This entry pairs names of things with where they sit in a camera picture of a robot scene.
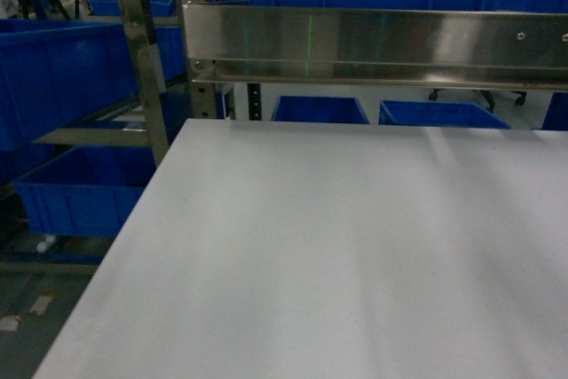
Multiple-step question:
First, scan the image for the large blue bin right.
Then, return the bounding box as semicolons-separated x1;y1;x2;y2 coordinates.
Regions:
541;92;568;131

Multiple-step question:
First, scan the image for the stainless steel shelf frame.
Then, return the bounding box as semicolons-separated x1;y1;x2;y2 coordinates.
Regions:
30;0;249;149

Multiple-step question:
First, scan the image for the blue bin upper shelf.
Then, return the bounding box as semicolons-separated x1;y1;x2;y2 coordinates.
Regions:
0;18;185;152

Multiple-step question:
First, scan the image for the blue bin below left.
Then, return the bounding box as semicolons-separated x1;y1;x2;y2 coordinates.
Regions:
271;96;369;124

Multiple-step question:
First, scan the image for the blue bin lower shelf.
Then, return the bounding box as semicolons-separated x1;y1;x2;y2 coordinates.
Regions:
14;146;156;238

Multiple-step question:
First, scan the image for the stainless steel table rail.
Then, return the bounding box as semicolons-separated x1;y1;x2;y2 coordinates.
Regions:
183;2;567;91

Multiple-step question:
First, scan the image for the blue bin below middle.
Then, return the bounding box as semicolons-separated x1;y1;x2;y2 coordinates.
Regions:
378;100;510;130

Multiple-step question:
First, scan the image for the blue bin below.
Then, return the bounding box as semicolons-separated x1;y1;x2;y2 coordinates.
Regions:
271;96;369;124
378;100;510;130

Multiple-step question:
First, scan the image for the blue bin shelf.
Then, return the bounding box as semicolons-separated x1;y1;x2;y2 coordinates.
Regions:
14;146;156;238
0;18;185;152

